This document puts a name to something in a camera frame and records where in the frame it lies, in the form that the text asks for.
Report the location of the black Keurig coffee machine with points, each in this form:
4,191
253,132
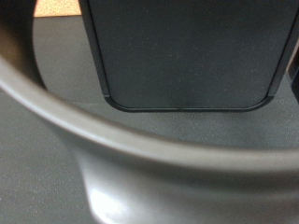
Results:
187,46

